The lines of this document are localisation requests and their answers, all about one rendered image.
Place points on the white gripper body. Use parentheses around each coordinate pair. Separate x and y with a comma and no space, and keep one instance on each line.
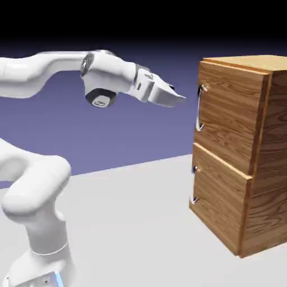
(161,93)

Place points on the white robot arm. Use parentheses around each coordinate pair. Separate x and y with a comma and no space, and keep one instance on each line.
(35,186)

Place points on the light wood cabinet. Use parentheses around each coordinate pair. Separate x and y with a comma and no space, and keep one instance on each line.
(266,157)

